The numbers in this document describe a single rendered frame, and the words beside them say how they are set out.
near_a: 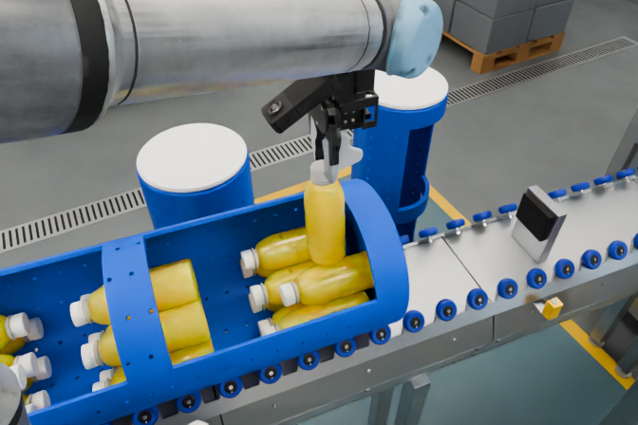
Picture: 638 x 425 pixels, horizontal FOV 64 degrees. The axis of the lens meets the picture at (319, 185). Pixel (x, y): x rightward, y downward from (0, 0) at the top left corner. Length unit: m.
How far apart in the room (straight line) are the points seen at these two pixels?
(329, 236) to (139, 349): 0.34
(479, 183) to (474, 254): 1.68
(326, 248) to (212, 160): 0.53
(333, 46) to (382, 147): 1.20
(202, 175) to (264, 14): 0.95
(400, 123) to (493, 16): 2.30
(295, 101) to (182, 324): 0.40
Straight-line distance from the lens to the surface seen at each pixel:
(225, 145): 1.36
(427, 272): 1.20
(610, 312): 2.26
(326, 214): 0.83
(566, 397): 2.25
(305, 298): 0.90
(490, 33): 3.80
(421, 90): 1.59
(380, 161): 1.63
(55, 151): 3.38
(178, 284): 0.88
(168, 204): 1.29
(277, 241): 0.96
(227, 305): 1.08
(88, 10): 0.26
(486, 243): 1.30
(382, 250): 0.86
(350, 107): 0.72
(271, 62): 0.36
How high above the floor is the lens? 1.85
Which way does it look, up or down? 42 degrees down
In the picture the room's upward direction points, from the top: straight up
